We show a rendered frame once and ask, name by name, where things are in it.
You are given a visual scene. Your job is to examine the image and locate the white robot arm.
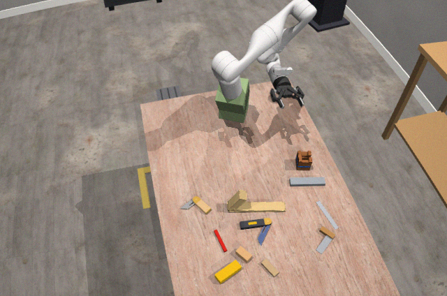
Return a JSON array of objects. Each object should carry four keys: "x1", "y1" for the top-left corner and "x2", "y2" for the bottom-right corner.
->
[{"x1": 211, "y1": 0, "x2": 317, "y2": 99}]

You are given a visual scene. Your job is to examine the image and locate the yellow rectangular block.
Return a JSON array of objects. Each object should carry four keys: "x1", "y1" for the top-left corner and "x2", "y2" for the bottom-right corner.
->
[{"x1": 214, "y1": 260, "x2": 242, "y2": 284}]

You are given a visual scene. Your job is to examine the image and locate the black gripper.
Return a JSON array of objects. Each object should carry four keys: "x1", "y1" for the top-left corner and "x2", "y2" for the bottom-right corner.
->
[{"x1": 270, "y1": 76, "x2": 304, "y2": 109}]

